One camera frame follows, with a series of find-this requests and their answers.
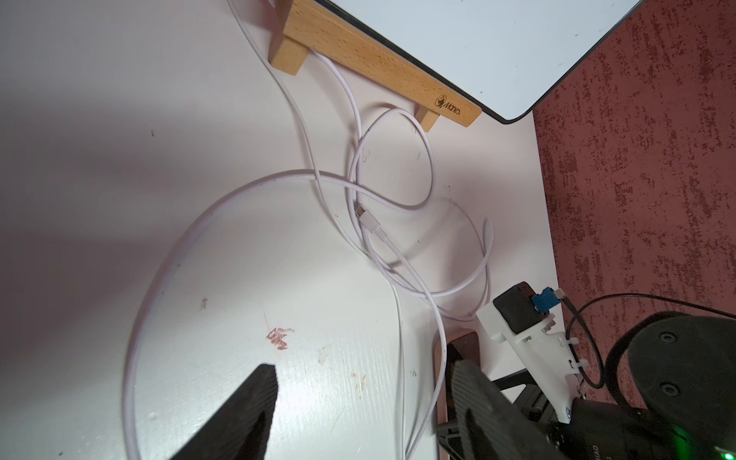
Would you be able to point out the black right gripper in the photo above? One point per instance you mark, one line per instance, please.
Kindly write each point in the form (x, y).
(606, 431)

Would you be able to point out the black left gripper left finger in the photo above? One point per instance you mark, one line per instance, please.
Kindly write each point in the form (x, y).
(240, 428)

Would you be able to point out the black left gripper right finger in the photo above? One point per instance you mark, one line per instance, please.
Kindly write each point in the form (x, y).
(491, 427)

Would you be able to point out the pink-cased phone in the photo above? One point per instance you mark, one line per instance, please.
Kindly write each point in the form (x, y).
(461, 345)

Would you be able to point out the wooden board stand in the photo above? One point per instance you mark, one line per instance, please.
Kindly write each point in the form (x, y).
(306, 27)

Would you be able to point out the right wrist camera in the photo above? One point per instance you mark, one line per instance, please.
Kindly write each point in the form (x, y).
(523, 318)

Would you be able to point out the white board black frame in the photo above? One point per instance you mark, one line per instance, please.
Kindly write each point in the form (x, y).
(504, 56)

